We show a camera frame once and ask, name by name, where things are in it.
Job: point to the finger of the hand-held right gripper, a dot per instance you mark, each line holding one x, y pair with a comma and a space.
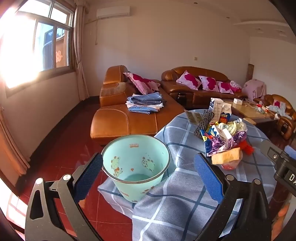
272, 153
291, 153

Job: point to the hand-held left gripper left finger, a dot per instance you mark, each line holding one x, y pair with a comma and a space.
90, 176

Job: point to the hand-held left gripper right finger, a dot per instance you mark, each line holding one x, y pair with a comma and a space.
208, 178

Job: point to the red mesh net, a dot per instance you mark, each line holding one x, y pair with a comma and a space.
247, 147

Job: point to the yellow sponge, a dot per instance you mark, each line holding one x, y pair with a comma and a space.
225, 156

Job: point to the purple foil wrapper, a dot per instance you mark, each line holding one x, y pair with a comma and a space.
222, 144

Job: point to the orange blue snack wrapper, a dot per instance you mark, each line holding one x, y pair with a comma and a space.
205, 135

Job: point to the yellow plastic bag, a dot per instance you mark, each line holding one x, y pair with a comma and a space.
235, 126

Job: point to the teal cartoon print bin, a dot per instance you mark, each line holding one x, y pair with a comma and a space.
138, 162

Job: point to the black white woven cloth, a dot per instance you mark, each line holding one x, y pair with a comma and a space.
203, 125

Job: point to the person's right forearm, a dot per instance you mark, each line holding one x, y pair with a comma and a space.
284, 213

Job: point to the brown leather armchair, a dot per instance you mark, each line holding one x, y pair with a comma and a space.
286, 129

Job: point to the blue grey plaid tablecloth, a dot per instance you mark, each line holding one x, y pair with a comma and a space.
185, 204

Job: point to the pale blue cloth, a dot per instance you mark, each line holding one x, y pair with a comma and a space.
276, 110

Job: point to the white paper piece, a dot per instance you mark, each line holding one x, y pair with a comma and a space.
223, 134

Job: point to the small red object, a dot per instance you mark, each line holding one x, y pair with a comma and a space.
260, 106

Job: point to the pink floral pillow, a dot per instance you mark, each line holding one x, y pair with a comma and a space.
278, 104
141, 83
209, 83
224, 87
188, 80

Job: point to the wooden glass top coffee table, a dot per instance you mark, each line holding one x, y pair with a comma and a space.
245, 110

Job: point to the brown leather chaise sofa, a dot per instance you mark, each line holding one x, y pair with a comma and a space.
120, 125

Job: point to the white milk carton blue label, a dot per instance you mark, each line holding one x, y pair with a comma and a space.
225, 115

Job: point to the small white box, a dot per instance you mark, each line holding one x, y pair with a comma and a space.
237, 101

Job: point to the foil blister pack leaflet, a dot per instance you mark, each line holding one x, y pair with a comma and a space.
193, 116

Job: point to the pink floral cover cloth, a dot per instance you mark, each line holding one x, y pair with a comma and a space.
254, 89

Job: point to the tall white carton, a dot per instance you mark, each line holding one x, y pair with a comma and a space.
214, 109

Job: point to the pink floral cloth bundle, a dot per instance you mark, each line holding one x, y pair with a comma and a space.
235, 86

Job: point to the rolled beige mat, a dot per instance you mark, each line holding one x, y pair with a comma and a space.
250, 71

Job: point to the beige curtain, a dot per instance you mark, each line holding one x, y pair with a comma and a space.
79, 58
9, 143

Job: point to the folded blue plaid bedding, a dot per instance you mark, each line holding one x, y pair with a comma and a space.
144, 103

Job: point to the sliding glass window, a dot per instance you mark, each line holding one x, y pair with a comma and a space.
46, 46

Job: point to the air conditioner pipe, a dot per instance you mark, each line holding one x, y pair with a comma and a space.
96, 32

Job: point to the white wall air conditioner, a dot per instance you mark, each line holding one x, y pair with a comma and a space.
113, 12

